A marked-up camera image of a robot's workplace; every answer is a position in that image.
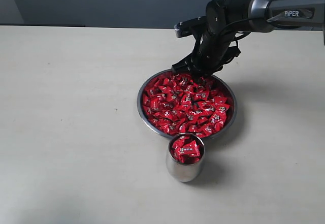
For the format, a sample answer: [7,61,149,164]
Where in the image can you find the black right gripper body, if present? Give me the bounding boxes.
[187,45,241,76]

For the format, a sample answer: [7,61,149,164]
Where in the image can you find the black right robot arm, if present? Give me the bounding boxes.
[171,0,324,77]

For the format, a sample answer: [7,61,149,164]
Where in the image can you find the red wrapped candies pile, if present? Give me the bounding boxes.
[143,73,230,138]

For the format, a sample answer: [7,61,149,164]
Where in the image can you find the round steel bowl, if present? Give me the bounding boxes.
[137,69,238,139]

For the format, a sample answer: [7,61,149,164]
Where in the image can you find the red candies in cup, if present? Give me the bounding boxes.
[170,135,204,165]

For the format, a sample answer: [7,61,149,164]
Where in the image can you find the shiny steel cup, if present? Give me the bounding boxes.
[166,133,206,182]

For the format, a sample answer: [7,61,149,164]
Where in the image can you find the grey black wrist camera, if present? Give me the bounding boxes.
[174,16,207,38]

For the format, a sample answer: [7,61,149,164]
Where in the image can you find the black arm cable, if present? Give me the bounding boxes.
[218,0,265,65]

